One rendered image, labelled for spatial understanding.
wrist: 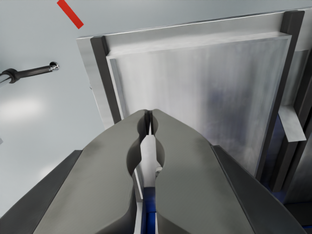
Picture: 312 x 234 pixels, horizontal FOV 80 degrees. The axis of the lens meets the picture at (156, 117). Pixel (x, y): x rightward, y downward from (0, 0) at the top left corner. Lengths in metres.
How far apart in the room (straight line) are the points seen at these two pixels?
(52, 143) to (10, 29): 0.86
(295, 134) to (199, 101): 0.17
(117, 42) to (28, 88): 1.29
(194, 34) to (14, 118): 1.60
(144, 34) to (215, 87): 0.15
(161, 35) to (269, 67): 0.19
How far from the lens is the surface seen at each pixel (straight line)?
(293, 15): 0.35
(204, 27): 0.32
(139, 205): 0.53
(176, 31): 0.32
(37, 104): 1.60
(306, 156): 0.55
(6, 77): 1.37
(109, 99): 0.34
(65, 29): 1.31
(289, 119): 0.42
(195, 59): 0.33
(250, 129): 0.43
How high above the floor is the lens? 1.19
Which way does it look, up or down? 58 degrees down
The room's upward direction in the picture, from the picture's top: 180 degrees clockwise
